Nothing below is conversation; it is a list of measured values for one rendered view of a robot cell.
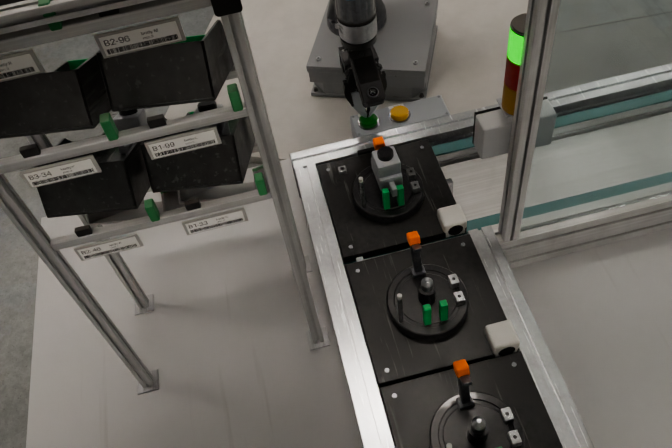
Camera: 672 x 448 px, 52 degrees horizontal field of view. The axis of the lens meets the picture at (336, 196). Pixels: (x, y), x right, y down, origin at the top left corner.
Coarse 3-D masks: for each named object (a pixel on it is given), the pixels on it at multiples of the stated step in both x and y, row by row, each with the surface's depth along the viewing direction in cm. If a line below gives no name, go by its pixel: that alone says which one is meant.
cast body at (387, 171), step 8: (376, 152) 127; (384, 152) 126; (392, 152) 126; (376, 160) 126; (384, 160) 125; (392, 160) 126; (376, 168) 127; (384, 168) 125; (392, 168) 126; (400, 168) 126; (376, 176) 129; (384, 176) 127; (392, 176) 127; (400, 176) 127; (384, 184) 128; (392, 184) 127; (392, 192) 127
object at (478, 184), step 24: (456, 144) 145; (456, 168) 145; (480, 168) 144; (504, 168) 143; (456, 192) 141; (480, 192) 140; (480, 216) 136; (600, 216) 128; (624, 216) 129; (648, 216) 131; (528, 240) 128; (552, 240) 130; (576, 240) 132; (600, 240) 134
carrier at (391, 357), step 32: (384, 256) 126; (448, 256) 125; (352, 288) 123; (384, 288) 122; (416, 288) 119; (448, 288) 119; (480, 288) 120; (384, 320) 118; (416, 320) 115; (448, 320) 115; (480, 320) 116; (384, 352) 115; (416, 352) 114; (448, 352) 113; (480, 352) 113; (512, 352) 113; (384, 384) 112
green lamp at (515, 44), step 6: (510, 30) 95; (510, 36) 96; (516, 36) 94; (510, 42) 96; (516, 42) 95; (522, 42) 94; (510, 48) 97; (516, 48) 96; (522, 48) 95; (510, 54) 98; (516, 54) 96; (510, 60) 98; (516, 60) 97
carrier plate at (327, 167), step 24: (408, 144) 143; (336, 168) 141; (360, 168) 140; (432, 168) 138; (336, 192) 137; (432, 192) 135; (336, 216) 133; (360, 216) 133; (432, 216) 131; (360, 240) 129; (384, 240) 129; (432, 240) 129
